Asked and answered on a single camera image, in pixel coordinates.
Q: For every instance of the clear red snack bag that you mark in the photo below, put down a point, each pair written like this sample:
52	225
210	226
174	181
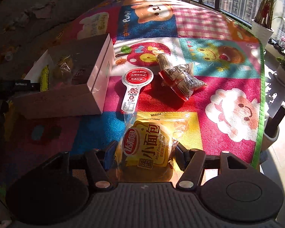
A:
181	80

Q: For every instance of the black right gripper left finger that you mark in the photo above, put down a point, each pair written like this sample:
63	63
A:
98	162

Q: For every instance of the colourful cartoon play mat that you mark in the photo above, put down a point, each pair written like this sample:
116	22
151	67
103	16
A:
225	116

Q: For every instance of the white plant pot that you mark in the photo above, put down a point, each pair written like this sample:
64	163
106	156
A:
262	33

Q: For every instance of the pink cardboard box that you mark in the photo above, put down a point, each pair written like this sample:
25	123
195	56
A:
83	93

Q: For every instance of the pink baby clothes pile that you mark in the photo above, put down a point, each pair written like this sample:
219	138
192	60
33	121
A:
41	11

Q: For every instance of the red white round-head packet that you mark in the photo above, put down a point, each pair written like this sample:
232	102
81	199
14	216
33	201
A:
134	80

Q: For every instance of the yellow cheese stick packet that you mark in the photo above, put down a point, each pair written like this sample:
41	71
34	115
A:
44	79

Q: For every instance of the bun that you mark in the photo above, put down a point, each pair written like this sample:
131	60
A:
145	153
63	68

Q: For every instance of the green potted plant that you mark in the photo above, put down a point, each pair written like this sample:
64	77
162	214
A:
268	2

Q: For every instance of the grey sofa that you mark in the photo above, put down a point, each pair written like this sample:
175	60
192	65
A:
26	24

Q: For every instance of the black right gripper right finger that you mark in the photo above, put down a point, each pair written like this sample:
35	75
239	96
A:
191	162

